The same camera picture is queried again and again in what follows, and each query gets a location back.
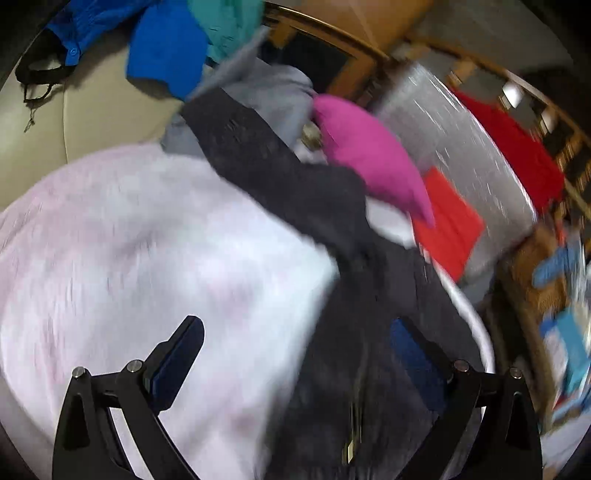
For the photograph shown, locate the dark grey jacket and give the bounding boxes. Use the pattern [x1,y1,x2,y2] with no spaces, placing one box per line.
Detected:
[181,87,491,480]

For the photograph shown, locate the teal garment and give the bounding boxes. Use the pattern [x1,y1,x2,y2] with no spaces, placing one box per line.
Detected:
[187,0,267,64]

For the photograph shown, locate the orange red pillow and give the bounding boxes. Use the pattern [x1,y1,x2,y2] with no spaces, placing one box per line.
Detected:
[410,166,486,283]

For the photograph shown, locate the pink pillow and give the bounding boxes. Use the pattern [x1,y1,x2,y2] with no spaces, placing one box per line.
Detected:
[312,94,437,230]

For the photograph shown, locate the red cloth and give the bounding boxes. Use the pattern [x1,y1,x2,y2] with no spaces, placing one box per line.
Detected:
[451,89,567,214]

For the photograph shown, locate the grey garment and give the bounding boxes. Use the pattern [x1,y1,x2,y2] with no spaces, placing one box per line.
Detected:
[161,27,318,155]

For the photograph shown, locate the beige cushioned seat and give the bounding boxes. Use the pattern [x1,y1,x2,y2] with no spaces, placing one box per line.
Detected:
[0,44,186,210]

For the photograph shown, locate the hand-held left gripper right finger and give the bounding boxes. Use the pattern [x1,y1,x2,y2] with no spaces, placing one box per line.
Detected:
[389,316,544,480]

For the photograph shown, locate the silver foil mat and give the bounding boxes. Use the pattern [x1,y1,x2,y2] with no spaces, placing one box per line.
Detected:
[368,60,540,289]

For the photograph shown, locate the blue garment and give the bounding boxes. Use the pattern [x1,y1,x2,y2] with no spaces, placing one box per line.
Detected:
[47,0,209,101]

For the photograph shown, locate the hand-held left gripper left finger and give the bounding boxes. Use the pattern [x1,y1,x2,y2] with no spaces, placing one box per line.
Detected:
[52,315,205,480]

